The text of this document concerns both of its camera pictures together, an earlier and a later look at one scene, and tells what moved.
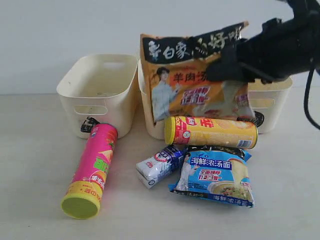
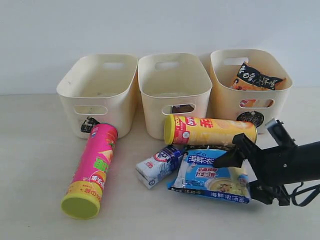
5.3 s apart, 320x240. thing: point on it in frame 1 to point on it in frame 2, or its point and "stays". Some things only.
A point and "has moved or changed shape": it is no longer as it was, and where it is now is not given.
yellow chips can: x=210 y=132 stays
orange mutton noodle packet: x=177 y=69 to x=248 y=78
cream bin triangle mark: x=99 y=89 stays
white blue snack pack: x=161 y=164 stays
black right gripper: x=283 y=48 to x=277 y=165
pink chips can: x=82 y=200 stays
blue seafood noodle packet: x=216 y=173 has moved or changed shape
